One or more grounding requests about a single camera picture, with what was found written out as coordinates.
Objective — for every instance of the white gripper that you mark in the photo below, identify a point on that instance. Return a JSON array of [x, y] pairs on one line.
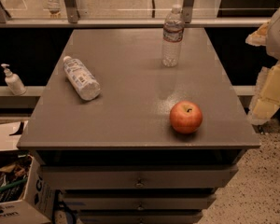
[[278, 34]]

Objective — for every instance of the clear water bottle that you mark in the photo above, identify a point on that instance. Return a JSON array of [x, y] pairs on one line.
[[173, 30]]

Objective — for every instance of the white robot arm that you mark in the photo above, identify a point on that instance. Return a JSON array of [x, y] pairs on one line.
[[266, 99]]

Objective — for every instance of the white lying bottle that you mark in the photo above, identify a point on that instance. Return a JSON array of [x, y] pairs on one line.
[[85, 84]]

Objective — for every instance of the white pump dispenser bottle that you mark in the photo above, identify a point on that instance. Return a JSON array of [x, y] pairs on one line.
[[13, 81]]

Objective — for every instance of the red apple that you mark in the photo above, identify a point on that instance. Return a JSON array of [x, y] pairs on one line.
[[186, 117]]

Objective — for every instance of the grey drawer cabinet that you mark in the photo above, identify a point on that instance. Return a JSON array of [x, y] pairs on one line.
[[117, 159]]

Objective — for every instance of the green stick in box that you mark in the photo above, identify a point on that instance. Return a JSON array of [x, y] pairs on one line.
[[13, 184]]

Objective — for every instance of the cardboard box with clutter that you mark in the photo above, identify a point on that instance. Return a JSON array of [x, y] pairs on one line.
[[30, 202]]

